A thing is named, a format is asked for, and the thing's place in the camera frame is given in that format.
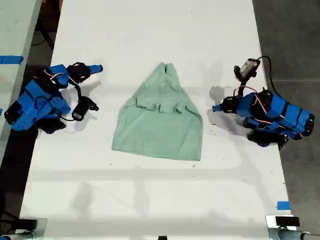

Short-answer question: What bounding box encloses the pale green T-shirt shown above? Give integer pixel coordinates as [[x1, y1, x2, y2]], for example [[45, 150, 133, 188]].
[[111, 61, 205, 162]]

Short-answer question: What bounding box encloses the long blue tape strip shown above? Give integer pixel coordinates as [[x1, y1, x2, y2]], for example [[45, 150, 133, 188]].
[[0, 55, 25, 65]]

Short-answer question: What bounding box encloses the short blue tape strip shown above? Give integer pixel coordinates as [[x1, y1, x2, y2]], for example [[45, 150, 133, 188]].
[[276, 200, 292, 211]]

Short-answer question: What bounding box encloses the metal clamp plate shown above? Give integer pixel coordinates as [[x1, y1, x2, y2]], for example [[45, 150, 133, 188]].
[[265, 214, 302, 229], [17, 217, 49, 240]]

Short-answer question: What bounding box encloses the small black box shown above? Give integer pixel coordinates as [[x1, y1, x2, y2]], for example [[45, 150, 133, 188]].
[[17, 218, 39, 231], [274, 216, 301, 227]]

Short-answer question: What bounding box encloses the grey metal tube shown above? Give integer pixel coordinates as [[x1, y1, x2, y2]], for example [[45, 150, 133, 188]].
[[268, 228, 320, 240], [0, 230, 37, 240]]

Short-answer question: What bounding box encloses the gripper's black camera stalk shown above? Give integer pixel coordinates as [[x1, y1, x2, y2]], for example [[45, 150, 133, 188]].
[[233, 77, 251, 98], [74, 84, 85, 104]]

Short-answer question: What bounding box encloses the gripper's black camera box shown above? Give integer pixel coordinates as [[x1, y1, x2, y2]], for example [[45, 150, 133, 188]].
[[233, 57, 261, 81], [71, 95, 100, 122]]

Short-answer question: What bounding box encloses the camera's black cable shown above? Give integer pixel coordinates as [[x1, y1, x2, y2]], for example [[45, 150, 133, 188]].
[[57, 112, 76, 123], [257, 55, 280, 96]]

